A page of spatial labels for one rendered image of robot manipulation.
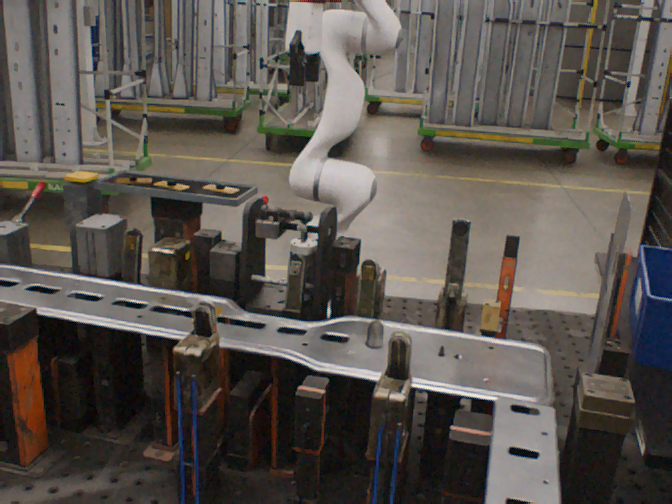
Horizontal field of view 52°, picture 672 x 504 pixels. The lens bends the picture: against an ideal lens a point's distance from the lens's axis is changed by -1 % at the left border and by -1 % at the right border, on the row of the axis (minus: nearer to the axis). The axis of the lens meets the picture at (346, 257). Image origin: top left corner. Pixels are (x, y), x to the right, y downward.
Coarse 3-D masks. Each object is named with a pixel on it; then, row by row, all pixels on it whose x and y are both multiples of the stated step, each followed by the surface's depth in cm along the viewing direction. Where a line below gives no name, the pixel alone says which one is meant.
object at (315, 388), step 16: (304, 384) 119; (320, 384) 119; (304, 400) 116; (320, 400) 115; (304, 416) 117; (320, 416) 117; (304, 432) 118; (320, 432) 119; (304, 448) 119; (320, 448) 120; (304, 464) 121; (320, 464) 125; (304, 480) 122; (320, 480) 126; (304, 496) 123; (320, 496) 126
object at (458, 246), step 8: (456, 224) 134; (464, 224) 134; (456, 232) 134; (464, 232) 134; (456, 240) 138; (464, 240) 137; (456, 248) 138; (464, 248) 137; (448, 256) 138; (456, 256) 138; (464, 256) 137; (448, 264) 138; (456, 264) 139; (464, 264) 137; (448, 272) 138; (456, 272) 139; (464, 272) 138; (448, 280) 139; (456, 280) 139; (448, 288) 140
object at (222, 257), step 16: (224, 240) 159; (224, 256) 152; (224, 272) 153; (224, 288) 154; (240, 304) 159; (224, 352) 160; (240, 352) 162; (224, 368) 162; (240, 368) 164; (224, 384) 163
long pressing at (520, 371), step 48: (0, 288) 146; (96, 288) 149; (144, 288) 150; (240, 336) 132; (288, 336) 133; (384, 336) 135; (432, 336) 136; (480, 336) 137; (432, 384) 120; (480, 384) 120; (528, 384) 121
